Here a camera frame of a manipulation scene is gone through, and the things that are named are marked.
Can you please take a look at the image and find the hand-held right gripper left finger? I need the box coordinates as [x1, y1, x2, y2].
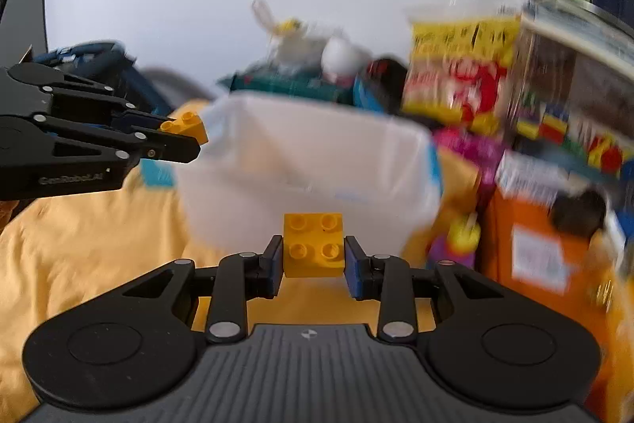
[121, 235, 284, 345]

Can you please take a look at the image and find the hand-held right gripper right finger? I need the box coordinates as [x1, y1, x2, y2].
[344, 235, 511, 345]

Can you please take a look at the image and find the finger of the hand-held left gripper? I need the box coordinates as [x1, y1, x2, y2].
[7, 62, 172, 132]
[31, 113, 201, 165]

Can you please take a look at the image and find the small sloped yellow brick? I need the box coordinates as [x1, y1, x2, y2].
[159, 111, 209, 144]

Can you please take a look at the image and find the square yellow toy brick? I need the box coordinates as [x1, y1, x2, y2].
[283, 213, 346, 279]

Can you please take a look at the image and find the white plastic bin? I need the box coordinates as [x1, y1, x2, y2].
[173, 91, 443, 262]

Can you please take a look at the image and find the light blue cardboard box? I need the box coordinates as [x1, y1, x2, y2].
[140, 159, 178, 188]

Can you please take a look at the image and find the yellow blanket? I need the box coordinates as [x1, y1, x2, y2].
[0, 98, 634, 423]

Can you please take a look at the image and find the grey refrigerator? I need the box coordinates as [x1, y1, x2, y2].
[0, 0, 48, 67]

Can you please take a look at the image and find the teal flat box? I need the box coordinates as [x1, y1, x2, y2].
[218, 66, 357, 101]

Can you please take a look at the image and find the orange cardboard box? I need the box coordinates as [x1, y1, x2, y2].
[483, 190, 620, 335]

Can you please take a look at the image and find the white plastic bag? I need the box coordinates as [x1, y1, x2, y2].
[250, 0, 372, 74]

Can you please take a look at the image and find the pink foil wrap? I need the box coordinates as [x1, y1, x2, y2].
[433, 128, 506, 186]

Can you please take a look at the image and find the white rounded object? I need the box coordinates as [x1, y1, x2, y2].
[321, 35, 365, 77]

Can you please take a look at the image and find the small white box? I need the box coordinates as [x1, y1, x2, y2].
[495, 150, 570, 206]

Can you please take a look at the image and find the black red pouch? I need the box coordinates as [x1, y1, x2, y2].
[354, 56, 409, 111]

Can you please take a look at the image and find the yellow red snack bag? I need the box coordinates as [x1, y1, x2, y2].
[402, 0, 523, 131]

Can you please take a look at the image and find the black tape dispenser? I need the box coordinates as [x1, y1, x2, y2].
[550, 190, 607, 238]

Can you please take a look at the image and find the clear box of toys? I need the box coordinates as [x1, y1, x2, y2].
[510, 27, 634, 178]

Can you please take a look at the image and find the stack of books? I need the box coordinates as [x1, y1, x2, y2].
[520, 0, 634, 67]

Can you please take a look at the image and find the rainbow stacking ring toy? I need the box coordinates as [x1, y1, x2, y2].
[426, 210, 482, 272]

